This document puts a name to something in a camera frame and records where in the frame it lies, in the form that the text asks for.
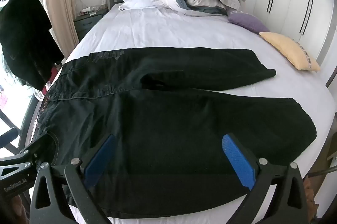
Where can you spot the bed with white sheet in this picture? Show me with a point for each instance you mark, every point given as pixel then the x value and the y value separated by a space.
pixel 158 29

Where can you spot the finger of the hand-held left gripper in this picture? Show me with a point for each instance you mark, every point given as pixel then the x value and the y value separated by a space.
pixel 39 146

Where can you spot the purple cushion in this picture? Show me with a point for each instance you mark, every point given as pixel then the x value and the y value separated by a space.
pixel 247 22

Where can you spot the white pillow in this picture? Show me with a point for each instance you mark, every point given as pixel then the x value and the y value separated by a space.
pixel 139 2

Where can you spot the yellow cushion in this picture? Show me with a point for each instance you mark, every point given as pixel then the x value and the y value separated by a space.
pixel 289 51

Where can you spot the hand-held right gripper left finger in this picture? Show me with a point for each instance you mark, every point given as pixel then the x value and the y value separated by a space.
pixel 100 158

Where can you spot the black pants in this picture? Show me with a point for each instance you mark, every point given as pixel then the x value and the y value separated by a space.
pixel 158 113

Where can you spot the grey nightstand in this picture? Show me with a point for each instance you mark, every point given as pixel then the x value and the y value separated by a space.
pixel 87 25

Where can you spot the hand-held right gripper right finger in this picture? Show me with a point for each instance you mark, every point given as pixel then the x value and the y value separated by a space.
pixel 237 163

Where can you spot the black hanging garment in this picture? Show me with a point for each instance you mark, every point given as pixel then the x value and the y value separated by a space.
pixel 23 42

